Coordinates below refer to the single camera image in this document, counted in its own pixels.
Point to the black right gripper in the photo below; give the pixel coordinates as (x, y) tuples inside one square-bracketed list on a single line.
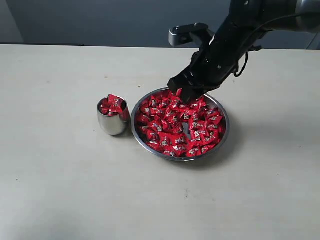
[(216, 62)]

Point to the pile of red wrapped candies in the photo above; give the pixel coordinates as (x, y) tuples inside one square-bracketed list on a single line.
[(180, 125)]

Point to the stainless steel cup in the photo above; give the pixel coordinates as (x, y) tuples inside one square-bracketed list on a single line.
[(114, 125)]

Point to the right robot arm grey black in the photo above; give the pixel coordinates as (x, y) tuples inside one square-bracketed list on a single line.
[(274, 15)]

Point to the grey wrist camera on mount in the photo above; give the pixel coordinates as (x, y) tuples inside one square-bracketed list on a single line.
[(197, 33)]

